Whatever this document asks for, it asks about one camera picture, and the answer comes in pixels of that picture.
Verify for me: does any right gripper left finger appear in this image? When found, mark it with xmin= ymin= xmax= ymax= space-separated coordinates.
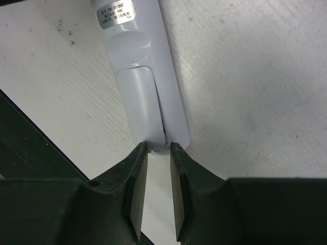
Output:
xmin=1 ymin=142 xmax=149 ymax=244

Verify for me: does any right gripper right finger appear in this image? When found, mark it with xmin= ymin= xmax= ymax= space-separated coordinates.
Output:
xmin=170 ymin=143 xmax=326 ymax=244

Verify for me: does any white remote control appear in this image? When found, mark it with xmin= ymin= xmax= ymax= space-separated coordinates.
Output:
xmin=91 ymin=1 xmax=191 ymax=152

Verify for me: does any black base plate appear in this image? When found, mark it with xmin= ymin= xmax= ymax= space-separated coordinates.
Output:
xmin=1 ymin=91 xmax=88 ymax=181

